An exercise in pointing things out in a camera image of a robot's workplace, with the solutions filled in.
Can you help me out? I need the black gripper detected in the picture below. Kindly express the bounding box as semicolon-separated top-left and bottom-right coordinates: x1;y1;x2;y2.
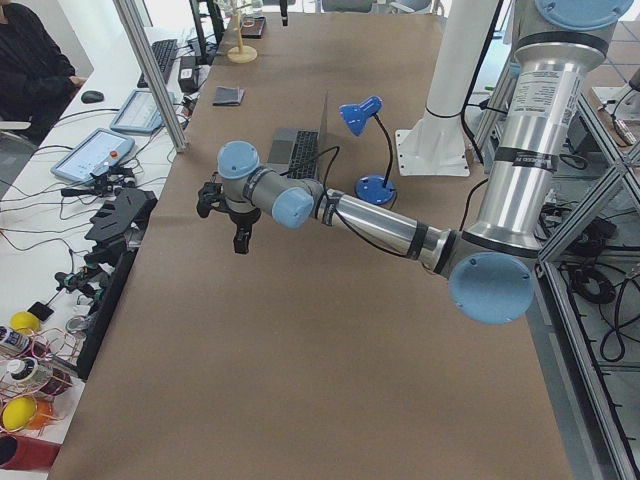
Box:
229;209;261;254

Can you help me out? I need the grey laptop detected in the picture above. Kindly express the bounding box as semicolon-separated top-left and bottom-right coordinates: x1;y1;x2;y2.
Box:
266;91;328;180

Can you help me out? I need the wooden mug tree stand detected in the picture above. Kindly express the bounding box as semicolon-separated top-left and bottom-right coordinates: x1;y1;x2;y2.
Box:
217;0;263;64

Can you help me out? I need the folded grey cloth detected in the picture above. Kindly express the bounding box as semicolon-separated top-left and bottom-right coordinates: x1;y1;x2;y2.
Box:
212;86;245;106

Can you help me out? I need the black power adapter box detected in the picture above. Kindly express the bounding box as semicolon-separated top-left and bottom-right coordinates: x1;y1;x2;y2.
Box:
178;56;200;94

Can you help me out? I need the black plastic rack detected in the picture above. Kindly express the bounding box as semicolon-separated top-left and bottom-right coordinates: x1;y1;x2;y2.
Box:
76;188;158;381

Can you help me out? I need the black keyboard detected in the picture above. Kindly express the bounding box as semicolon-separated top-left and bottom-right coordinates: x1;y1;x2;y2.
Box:
151;39;178;83

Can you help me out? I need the blue desk lamp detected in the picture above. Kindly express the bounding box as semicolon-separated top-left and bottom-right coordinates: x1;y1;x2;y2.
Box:
339;95;396;206

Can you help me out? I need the far teach pendant tablet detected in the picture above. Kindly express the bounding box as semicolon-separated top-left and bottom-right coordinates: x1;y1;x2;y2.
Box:
110;89;163;135

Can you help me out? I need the teach pendant tablet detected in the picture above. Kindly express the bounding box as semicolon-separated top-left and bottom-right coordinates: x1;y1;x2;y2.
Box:
50;128;135;183
110;89;163;135

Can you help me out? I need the near teach pendant tablet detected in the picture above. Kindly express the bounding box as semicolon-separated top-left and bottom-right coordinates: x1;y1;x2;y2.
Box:
50;128;135;183

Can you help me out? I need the black computer mouse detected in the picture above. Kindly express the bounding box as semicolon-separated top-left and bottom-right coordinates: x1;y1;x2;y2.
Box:
80;90;104;104

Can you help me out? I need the small yellow ball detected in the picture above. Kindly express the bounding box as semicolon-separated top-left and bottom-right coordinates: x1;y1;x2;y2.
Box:
10;311;41;333

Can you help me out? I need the seated person in black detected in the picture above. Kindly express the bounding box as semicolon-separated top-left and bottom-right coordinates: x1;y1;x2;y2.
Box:
1;1;86;144

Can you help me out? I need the yellow ball in basket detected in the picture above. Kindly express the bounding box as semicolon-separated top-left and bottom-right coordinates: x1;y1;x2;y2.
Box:
1;396;37;432

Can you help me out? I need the aluminium frame post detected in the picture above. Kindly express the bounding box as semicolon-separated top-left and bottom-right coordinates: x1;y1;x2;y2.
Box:
113;0;187;153

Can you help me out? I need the copper wire basket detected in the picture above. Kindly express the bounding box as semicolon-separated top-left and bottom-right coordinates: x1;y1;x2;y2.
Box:
1;326;76;433

